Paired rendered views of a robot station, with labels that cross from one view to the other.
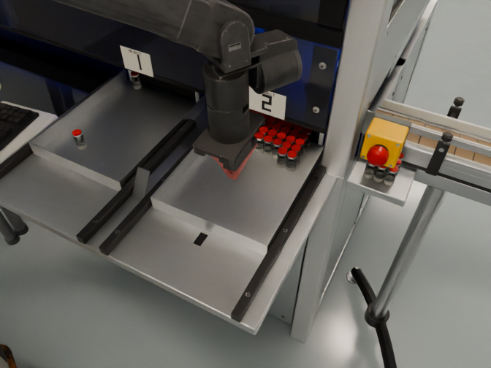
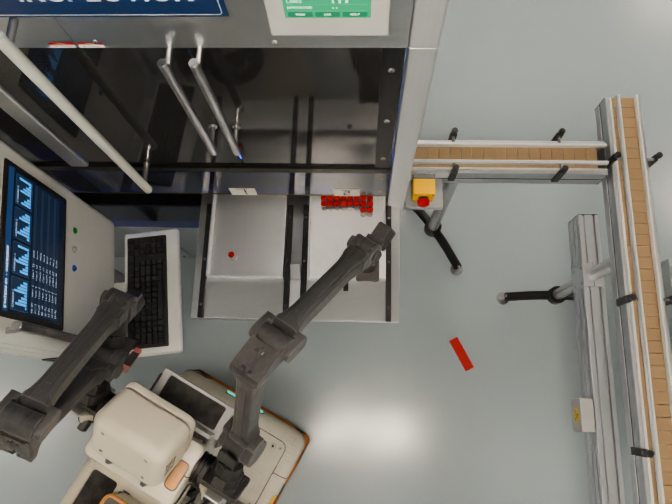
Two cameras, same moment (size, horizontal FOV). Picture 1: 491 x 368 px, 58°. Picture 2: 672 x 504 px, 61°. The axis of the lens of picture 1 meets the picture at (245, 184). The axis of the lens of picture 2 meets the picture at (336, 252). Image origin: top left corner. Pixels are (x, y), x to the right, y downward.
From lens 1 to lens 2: 1.21 m
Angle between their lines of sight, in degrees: 29
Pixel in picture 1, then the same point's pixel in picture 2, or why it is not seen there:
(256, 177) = (353, 230)
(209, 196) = (334, 257)
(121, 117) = (240, 221)
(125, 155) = (266, 251)
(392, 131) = (427, 187)
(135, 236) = not seen: hidden behind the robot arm
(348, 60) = (397, 175)
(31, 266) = not seen: hidden behind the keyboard
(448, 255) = not seen: hidden behind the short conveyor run
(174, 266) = (342, 309)
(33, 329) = (199, 349)
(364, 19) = (402, 165)
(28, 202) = (235, 310)
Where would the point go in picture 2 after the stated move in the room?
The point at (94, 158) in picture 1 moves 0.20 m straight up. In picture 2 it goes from (248, 262) to (236, 246)
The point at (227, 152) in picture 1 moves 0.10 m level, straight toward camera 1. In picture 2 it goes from (374, 277) to (392, 307)
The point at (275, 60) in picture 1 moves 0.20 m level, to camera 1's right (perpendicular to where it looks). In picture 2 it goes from (385, 240) to (451, 208)
